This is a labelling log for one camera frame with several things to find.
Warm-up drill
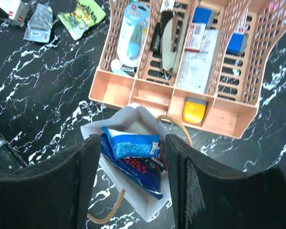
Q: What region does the blue correction tape blister pack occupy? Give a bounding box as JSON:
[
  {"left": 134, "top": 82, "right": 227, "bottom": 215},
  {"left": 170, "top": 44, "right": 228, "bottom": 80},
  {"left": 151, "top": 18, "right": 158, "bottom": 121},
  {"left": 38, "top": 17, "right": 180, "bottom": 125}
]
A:
[{"left": 111, "top": 0, "right": 150, "bottom": 76}]

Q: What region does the white rectangular snack box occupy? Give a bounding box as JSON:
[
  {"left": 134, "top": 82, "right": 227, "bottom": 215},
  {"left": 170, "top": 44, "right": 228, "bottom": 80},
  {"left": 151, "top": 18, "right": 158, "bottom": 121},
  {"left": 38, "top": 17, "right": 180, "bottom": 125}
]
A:
[{"left": 0, "top": 0, "right": 30, "bottom": 27}]

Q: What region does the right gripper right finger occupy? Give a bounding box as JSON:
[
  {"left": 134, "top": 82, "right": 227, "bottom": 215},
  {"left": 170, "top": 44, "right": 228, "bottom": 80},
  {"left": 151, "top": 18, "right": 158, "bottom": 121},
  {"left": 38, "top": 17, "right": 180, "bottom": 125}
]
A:
[{"left": 165, "top": 134, "right": 286, "bottom": 229}]

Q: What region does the white paper staples box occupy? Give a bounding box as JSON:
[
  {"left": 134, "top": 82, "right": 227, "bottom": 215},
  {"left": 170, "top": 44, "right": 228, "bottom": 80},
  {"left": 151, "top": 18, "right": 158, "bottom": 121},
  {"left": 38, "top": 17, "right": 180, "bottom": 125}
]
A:
[{"left": 177, "top": 22, "right": 221, "bottom": 94}]

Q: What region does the blue eraser block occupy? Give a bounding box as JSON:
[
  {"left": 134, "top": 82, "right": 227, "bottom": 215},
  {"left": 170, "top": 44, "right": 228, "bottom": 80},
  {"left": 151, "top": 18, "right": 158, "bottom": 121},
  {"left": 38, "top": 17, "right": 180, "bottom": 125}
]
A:
[
  {"left": 192, "top": 7, "right": 215, "bottom": 29},
  {"left": 226, "top": 33, "right": 248, "bottom": 56}
]

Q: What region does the silver foil snack packet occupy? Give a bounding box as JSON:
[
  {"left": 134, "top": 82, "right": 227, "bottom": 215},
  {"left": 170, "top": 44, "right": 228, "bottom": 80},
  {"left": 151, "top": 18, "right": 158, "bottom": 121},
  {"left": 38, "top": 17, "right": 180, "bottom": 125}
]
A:
[{"left": 23, "top": 3, "right": 53, "bottom": 43}]

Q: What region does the lilac paper bag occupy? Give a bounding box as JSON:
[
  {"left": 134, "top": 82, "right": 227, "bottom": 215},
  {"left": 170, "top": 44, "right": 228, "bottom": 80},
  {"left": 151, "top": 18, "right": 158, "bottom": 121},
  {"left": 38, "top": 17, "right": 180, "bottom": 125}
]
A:
[{"left": 80, "top": 102, "right": 194, "bottom": 225}]

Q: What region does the green sour candy bag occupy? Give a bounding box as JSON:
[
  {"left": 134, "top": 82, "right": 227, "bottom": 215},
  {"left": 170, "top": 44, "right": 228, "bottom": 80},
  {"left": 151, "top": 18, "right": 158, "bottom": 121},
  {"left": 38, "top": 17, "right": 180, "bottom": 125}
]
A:
[{"left": 58, "top": 0, "right": 106, "bottom": 41}]

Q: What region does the grey stapler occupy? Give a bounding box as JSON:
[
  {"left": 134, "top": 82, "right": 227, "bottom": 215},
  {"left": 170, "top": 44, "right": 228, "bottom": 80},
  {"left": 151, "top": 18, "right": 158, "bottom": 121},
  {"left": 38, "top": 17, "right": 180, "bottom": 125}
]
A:
[{"left": 150, "top": 11, "right": 189, "bottom": 75}]

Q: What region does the blue Burts chips bag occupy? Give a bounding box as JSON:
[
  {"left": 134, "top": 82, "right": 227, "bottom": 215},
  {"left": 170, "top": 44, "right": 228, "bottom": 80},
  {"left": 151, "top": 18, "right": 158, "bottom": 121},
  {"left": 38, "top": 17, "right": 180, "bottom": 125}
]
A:
[{"left": 101, "top": 134, "right": 163, "bottom": 199}]

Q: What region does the blue Oreo cookie pack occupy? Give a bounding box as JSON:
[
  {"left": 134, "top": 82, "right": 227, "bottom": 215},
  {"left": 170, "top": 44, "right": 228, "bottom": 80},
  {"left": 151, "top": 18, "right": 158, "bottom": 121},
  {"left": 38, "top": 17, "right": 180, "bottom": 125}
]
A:
[{"left": 102, "top": 126, "right": 160, "bottom": 160}]

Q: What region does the pink plastic desk organizer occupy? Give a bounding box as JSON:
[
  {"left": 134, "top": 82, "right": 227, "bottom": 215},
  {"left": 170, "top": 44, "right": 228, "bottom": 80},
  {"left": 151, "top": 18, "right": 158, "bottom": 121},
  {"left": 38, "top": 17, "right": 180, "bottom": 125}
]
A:
[{"left": 88, "top": 0, "right": 286, "bottom": 139}]

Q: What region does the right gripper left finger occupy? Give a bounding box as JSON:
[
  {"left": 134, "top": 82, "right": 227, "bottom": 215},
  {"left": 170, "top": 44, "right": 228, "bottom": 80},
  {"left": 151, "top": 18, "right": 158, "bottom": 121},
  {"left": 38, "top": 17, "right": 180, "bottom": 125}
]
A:
[{"left": 0, "top": 134, "right": 101, "bottom": 229}]

